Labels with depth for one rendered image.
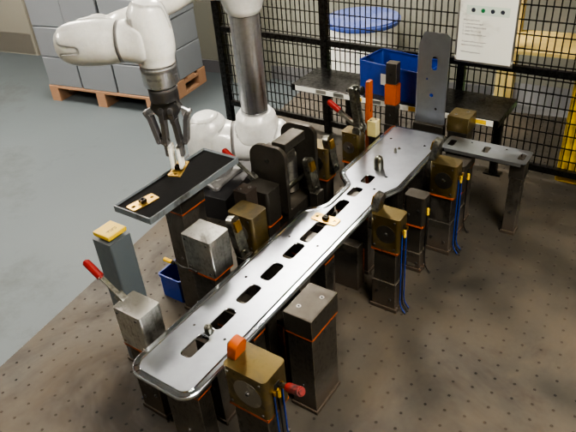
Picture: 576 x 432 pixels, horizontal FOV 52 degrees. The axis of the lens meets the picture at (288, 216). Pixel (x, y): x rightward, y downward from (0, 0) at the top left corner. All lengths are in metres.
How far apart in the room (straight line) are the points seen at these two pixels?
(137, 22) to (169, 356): 0.77
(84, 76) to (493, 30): 3.90
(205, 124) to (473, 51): 1.06
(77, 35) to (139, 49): 0.15
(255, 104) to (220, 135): 0.18
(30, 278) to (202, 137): 1.64
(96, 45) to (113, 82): 3.83
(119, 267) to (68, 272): 1.93
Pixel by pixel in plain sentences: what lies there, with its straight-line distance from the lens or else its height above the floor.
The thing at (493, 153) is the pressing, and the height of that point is 1.00.
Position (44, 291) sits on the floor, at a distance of 3.43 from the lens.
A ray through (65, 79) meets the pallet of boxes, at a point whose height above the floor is 0.22.
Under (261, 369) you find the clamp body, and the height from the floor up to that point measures 1.06.
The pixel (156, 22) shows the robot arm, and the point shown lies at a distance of 1.49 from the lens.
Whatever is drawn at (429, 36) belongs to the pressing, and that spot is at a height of 1.32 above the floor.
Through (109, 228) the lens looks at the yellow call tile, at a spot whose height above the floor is 1.16.
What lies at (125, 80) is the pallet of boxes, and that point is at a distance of 5.25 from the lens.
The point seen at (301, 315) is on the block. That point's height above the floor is 1.03.
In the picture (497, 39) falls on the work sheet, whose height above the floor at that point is 1.25.
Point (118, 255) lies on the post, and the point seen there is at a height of 1.10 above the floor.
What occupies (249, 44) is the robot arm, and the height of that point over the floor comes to 1.37.
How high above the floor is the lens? 1.99
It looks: 34 degrees down
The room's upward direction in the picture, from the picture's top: 5 degrees counter-clockwise
